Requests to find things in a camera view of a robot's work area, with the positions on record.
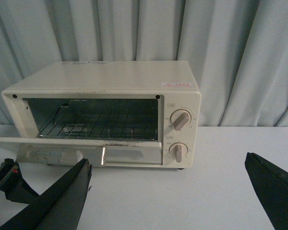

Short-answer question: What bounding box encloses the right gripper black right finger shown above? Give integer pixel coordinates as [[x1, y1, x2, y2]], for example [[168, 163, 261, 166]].
[[245, 152, 288, 230]]

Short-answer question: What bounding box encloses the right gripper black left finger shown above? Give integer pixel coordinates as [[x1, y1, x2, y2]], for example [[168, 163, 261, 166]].
[[0, 159, 92, 230]]

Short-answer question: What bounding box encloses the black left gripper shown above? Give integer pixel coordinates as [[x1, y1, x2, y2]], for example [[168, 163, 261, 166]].
[[0, 158, 39, 204]]

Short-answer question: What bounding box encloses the cream oven door with handle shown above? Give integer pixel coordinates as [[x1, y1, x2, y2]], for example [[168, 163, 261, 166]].
[[0, 137, 162, 167]]

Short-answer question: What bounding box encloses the beige lower oven knob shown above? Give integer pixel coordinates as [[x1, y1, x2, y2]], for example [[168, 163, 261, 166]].
[[169, 142, 188, 163]]

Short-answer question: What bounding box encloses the beige oven knob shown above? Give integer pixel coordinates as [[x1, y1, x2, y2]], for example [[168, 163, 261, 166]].
[[169, 142, 188, 163], [170, 109, 191, 131]]

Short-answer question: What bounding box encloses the beige upper oven knob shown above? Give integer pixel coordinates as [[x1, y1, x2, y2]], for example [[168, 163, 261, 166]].
[[170, 109, 191, 131]]

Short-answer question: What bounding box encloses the cream Toshiba toaster oven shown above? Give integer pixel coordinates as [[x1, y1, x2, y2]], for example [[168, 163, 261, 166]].
[[2, 61, 201, 169]]

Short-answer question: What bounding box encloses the pale grey curtain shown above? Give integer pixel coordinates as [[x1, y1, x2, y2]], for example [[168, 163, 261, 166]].
[[0, 0, 288, 127]]

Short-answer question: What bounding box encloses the metal wire oven rack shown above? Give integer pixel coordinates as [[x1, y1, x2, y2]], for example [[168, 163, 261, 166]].
[[38, 99, 158, 141]]

